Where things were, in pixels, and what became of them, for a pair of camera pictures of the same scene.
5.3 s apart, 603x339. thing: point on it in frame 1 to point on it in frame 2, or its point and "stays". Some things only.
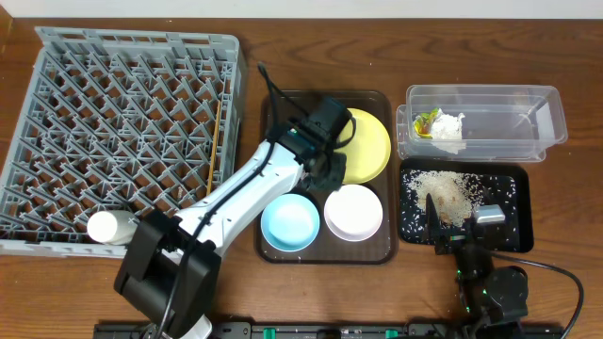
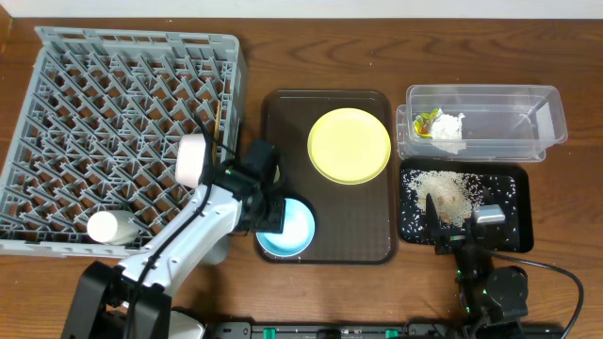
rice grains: (455, 196) stays
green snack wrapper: (422, 125) stays
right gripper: (454, 237) stays
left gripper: (327, 174) to (271, 215)
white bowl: (353, 213) to (189, 159)
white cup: (112, 227) stays
